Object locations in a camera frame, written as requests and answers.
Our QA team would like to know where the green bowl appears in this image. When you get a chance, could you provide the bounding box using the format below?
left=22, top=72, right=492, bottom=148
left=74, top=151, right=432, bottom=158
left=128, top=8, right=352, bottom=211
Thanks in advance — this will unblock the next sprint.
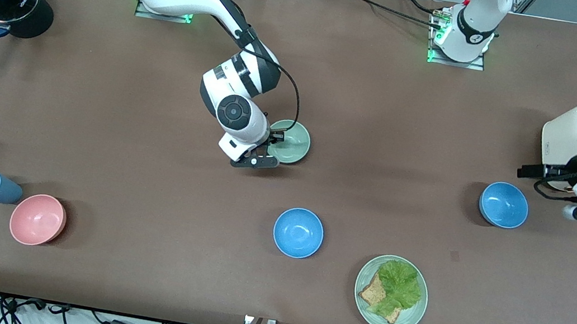
left=265, top=117, right=314, bottom=168

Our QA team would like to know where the blue bowl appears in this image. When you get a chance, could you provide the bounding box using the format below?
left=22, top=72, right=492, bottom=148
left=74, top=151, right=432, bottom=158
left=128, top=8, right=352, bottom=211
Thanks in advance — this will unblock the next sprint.
left=270, top=205, right=327, bottom=262
left=476, top=179, right=532, bottom=232

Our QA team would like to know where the pink bowl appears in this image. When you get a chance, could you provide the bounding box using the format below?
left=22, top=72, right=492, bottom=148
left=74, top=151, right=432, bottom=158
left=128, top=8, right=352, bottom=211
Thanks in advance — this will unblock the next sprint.
left=7, top=190, right=70, bottom=250

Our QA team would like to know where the brown toast slice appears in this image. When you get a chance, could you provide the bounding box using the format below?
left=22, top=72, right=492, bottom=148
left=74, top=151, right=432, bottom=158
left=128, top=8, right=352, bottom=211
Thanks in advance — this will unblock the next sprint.
left=355, top=270, right=408, bottom=324

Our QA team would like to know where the green lettuce leaf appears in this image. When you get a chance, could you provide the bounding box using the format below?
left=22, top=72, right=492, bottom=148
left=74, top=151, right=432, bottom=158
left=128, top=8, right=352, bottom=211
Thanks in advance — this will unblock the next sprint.
left=367, top=257, right=427, bottom=323

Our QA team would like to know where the green plate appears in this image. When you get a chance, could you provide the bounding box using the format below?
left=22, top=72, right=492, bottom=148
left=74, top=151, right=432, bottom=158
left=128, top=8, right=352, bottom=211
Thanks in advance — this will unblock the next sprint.
left=349, top=250, right=434, bottom=324

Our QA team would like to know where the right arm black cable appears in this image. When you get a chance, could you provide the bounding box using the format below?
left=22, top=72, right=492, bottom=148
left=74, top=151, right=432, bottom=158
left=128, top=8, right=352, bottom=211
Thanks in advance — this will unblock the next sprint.
left=45, top=0, right=316, bottom=141

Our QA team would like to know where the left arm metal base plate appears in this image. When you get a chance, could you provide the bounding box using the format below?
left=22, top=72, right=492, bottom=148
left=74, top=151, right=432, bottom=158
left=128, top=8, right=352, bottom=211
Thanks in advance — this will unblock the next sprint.
left=425, top=7, right=492, bottom=71

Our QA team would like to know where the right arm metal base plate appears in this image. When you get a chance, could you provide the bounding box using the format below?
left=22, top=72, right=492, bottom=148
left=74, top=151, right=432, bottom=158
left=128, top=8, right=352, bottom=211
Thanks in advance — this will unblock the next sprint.
left=134, top=0, right=200, bottom=25

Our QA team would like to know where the black pot blue handle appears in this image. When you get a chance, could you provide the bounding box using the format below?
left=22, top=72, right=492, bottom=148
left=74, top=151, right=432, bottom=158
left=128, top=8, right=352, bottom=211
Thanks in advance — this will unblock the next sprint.
left=0, top=0, right=56, bottom=78

